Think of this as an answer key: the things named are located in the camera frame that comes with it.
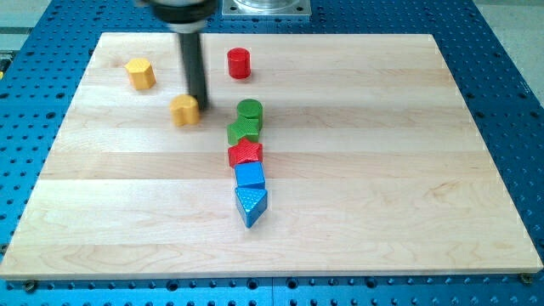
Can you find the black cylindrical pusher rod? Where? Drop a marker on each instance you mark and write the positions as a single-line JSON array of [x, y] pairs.
[[194, 70]]

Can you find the yellow heart block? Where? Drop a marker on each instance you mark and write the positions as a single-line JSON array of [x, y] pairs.
[[184, 110]]

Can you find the green star block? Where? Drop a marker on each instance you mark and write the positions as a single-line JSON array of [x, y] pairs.
[[243, 127]]

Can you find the red star block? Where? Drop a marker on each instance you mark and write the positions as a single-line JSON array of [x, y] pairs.
[[245, 151]]

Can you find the red cylinder block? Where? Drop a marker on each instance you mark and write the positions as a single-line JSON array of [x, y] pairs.
[[239, 63]]

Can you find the yellow hexagon block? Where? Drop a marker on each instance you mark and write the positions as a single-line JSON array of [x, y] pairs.
[[140, 73]]

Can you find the green cylinder block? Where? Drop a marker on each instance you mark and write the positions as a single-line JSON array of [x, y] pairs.
[[251, 109]]

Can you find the blue cube block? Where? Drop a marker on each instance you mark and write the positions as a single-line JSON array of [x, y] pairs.
[[250, 175]]

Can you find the blue triangle block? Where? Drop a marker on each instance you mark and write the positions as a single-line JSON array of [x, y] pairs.
[[251, 204]]

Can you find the wooden board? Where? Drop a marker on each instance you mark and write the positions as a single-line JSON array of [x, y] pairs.
[[372, 162]]

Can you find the left board clamp screw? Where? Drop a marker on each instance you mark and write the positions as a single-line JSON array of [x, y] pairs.
[[29, 286]]

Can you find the board clamp screw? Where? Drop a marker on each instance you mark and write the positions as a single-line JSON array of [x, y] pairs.
[[525, 279], [29, 286]]

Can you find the right board clamp screw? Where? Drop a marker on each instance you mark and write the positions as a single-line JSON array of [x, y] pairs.
[[525, 279]]

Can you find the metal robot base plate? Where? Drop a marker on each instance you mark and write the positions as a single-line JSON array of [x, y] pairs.
[[239, 8]]

